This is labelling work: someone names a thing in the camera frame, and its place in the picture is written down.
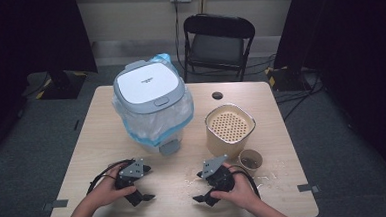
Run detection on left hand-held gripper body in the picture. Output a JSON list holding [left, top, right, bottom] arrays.
[[113, 157, 148, 209]]

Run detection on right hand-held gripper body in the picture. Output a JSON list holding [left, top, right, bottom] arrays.
[[199, 153, 237, 208]]

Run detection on brown paper cup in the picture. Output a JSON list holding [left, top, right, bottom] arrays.
[[237, 148, 264, 173]]

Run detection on dark tea residue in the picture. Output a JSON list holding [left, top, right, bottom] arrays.
[[242, 156, 260, 170]]

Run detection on beige strainer container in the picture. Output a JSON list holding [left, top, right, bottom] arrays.
[[203, 101, 259, 162]]

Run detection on white trash can grey lid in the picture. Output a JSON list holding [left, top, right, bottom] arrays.
[[111, 56, 197, 160]]

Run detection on person's left hand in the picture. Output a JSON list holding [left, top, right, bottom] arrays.
[[89, 172, 139, 210]]

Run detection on person's right hand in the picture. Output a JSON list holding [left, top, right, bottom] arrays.
[[208, 162, 258, 213]]

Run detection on clear blue-edged trash bag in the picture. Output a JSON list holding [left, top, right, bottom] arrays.
[[108, 51, 197, 151]]

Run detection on water spill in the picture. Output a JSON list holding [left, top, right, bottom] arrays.
[[183, 159, 287, 197]]

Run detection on grey tape strip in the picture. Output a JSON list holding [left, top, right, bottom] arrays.
[[41, 198, 70, 213], [296, 182, 322, 195]]

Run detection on black stand base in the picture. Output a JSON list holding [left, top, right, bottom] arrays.
[[264, 63, 315, 94], [38, 68, 88, 101]]

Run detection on black folding chair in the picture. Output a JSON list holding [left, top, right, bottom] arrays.
[[179, 10, 259, 85]]

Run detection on black curtain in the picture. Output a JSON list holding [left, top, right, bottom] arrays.
[[269, 0, 386, 200], [0, 0, 104, 167]]

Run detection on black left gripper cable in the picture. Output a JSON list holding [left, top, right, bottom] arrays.
[[85, 158, 137, 196]]

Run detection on black floor cables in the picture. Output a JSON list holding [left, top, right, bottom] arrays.
[[244, 51, 327, 124]]

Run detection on black wall cable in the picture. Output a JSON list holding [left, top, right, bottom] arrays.
[[172, 0, 188, 75]]

